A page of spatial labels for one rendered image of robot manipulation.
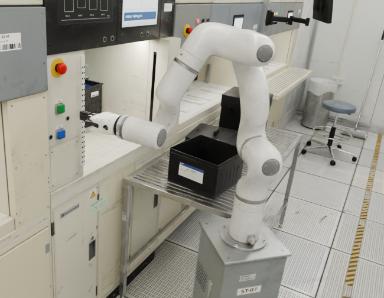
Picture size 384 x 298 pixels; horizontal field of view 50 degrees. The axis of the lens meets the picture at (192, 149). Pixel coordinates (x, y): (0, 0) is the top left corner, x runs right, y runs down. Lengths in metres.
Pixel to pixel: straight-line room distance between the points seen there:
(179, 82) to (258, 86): 0.27
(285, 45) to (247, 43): 3.64
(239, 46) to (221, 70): 2.27
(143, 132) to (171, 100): 0.14
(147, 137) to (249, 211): 0.50
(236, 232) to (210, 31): 0.77
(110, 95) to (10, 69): 1.02
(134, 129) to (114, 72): 0.97
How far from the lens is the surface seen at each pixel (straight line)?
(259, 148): 1.44
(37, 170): 1.59
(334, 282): 2.91
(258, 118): 1.43
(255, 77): 1.41
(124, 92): 2.28
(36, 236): 1.71
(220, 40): 1.31
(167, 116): 1.42
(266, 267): 1.66
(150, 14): 2.00
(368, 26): 5.93
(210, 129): 2.49
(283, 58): 4.94
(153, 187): 1.97
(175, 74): 1.31
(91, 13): 1.65
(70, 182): 1.77
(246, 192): 1.53
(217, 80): 3.59
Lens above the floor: 1.69
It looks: 22 degrees down
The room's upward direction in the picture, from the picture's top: 6 degrees clockwise
